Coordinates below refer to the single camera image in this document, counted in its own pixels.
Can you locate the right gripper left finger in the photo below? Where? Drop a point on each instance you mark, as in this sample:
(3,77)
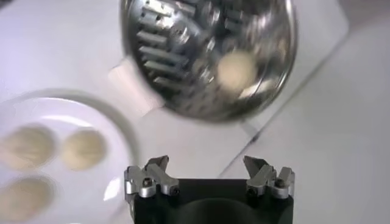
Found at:
(146,182)

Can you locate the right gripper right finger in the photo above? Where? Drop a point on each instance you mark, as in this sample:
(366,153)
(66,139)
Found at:
(265,179)

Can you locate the white steamed baozi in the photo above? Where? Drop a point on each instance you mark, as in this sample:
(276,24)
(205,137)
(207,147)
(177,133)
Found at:
(83,149)
(236,73)
(27,146)
(24,198)

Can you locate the stainless steel steamer insert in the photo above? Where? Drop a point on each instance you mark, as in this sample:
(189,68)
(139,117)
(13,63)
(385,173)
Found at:
(170,54)

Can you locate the white round plate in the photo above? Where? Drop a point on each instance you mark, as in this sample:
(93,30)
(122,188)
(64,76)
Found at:
(76,112)

